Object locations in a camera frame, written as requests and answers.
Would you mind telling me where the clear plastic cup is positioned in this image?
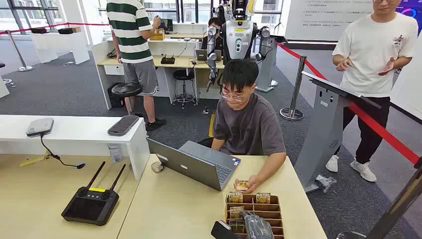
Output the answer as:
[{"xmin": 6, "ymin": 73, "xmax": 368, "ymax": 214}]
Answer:
[{"xmin": 107, "ymin": 143, "xmax": 124, "ymax": 164}]

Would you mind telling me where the wooden card holder box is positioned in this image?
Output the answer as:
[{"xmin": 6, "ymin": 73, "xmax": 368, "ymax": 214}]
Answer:
[{"xmin": 225, "ymin": 193, "xmax": 285, "ymax": 239}]

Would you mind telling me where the small grey laptop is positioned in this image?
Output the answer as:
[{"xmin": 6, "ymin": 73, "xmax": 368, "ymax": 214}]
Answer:
[{"xmin": 195, "ymin": 48, "xmax": 223, "ymax": 62}]

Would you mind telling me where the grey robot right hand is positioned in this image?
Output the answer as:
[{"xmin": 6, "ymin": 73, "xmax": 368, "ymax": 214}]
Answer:
[{"xmin": 242, "ymin": 212, "xmax": 275, "ymax": 239}]

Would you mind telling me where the thin red barrier belt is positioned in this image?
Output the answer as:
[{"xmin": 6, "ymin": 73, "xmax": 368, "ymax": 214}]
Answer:
[{"xmin": 0, "ymin": 22, "xmax": 110, "ymax": 36}]

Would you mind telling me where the white desk shelf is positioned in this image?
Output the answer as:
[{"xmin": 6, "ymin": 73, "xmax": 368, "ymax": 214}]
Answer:
[{"xmin": 0, "ymin": 114, "xmax": 151, "ymax": 181}]

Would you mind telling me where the black remote controller with antennas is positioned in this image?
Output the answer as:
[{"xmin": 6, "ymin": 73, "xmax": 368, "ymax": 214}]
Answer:
[{"xmin": 61, "ymin": 161, "xmax": 127, "ymax": 227}]

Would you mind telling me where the silver humanoid robot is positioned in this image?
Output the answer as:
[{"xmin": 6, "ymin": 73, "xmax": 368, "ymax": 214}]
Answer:
[{"xmin": 206, "ymin": 0, "xmax": 272, "ymax": 93}]

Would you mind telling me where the dark flat keypad device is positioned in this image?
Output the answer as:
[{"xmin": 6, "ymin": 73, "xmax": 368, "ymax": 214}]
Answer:
[{"xmin": 107, "ymin": 114, "xmax": 140, "ymax": 137}]

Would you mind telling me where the silver stanchion post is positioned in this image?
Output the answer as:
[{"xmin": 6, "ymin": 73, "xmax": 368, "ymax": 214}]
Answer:
[
  {"xmin": 279, "ymin": 55, "xmax": 308, "ymax": 121},
  {"xmin": 5, "ymin": 30, "xmax": 35, "ymax": 73}
]

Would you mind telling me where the seated person's left hand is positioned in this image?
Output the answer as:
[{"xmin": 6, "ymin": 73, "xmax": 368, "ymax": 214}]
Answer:
[{"xmin": 233, "ymin": 174, "xmax": 265, "ymax": 194}]

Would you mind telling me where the grey robot support stand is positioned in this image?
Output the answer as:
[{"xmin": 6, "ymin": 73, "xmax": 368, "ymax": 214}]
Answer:
[{"xmin": 254, "ymin": 35, "xmax": 288, "ymax": 94}]

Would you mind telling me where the black monitor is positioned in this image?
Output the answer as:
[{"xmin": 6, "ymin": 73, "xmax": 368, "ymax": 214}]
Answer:
[{"xmin": 158, "ymin": 18, "xmax": 174, "ymax": 33}]

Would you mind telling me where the white desk with wooden top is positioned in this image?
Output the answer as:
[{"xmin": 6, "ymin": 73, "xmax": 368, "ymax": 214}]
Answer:
[{"xmin": 92, "ymin": 37, "xmax": 225, "ymax": 111}]

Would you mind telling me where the yellow and black chair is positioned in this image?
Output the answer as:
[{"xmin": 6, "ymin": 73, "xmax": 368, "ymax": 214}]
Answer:
[{"xmin": 197, "ymin": 113, "xmax": 216, "ymax": 148}]

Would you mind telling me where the black round stool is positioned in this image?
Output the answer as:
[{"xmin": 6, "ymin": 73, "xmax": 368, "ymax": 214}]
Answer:
[{"xmin": 111, "ymin": 82, "xmax": 143, "ymax": 110}]

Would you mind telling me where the black cable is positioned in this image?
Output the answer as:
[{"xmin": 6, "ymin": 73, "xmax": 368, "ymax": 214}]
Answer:
[{"xmin": 40, "ymin": 133, "xmax": 87, "ymax": 170}]

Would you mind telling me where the yellow paper strip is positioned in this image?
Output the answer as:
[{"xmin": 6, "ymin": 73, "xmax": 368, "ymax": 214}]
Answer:
[{"xmin": 19, "ymin": 154, "xmax": 51, "ymax": 168}]

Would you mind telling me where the clear plastic bag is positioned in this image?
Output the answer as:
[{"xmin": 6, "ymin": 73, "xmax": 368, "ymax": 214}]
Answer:
[{"xmin": 314, "ymin": 174, "xmax": 338, "ymax": 194}]

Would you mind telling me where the white information board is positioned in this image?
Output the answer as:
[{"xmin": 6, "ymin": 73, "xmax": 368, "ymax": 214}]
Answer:
[{"xmin": 284, "ymin": 0, "xmax": 375, "ymax": 42}]

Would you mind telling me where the long red barrier belt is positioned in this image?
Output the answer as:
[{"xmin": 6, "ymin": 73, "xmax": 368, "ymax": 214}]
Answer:
[{"xmin": 276, "ymin": 42, "xmax": 422, "ymax": 166}]

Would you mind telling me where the white table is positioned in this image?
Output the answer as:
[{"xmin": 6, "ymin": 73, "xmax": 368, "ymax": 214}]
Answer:
[{"xmin": 30, "ymin": 27, "xmax": 91, "ymax": 65}]

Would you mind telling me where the black stanchion post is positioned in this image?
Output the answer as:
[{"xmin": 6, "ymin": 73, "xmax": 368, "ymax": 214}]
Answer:
[{"xmin": 335, "ymin": 157, "xmax": 422, "ymax": 239}]

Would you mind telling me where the seated person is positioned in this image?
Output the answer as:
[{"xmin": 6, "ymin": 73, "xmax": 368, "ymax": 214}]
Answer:
[{"xmin": 211, "ymin": 59, "xmax": 287, "ymax": 194}]

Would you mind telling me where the grey flat box device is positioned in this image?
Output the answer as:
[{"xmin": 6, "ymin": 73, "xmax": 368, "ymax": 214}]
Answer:
[{"xmin": 25, "ymin": 117, "xmax": 55, "ymax": 138}]

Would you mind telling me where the standing person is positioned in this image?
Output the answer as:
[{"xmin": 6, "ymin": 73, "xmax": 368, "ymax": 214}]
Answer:
[
  {"xmin": 105, "ymin": 0, "xmax": 168, "ymax": 132},
  {"xmin": 325, "ymin": 0, "xmax": 420, "ymax": 183}
]

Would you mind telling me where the person behind humanoid robot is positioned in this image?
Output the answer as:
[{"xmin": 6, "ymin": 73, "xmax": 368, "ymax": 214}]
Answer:
[{"xmin": 201, "ymin": 16, "xmax": 225, "ymax": 57}]

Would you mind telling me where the black stool with chrome base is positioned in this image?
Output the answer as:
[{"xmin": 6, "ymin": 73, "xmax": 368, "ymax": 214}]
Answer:
[{"xmin": 172, "ymin": 69, "xmax": 198, "ymax": 110}]

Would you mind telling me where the yellow cardboard box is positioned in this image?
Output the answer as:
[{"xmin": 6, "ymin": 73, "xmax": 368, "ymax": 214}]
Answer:
[{"xmin": 148, "ymin": 27, "xmax": 166, "ymax": 41}]

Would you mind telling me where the grey kiosk stand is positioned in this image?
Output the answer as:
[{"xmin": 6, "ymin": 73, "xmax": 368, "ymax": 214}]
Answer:
[{"xmin": 294, "ymin": 71, "xmax": 382, "ymax": 194}]

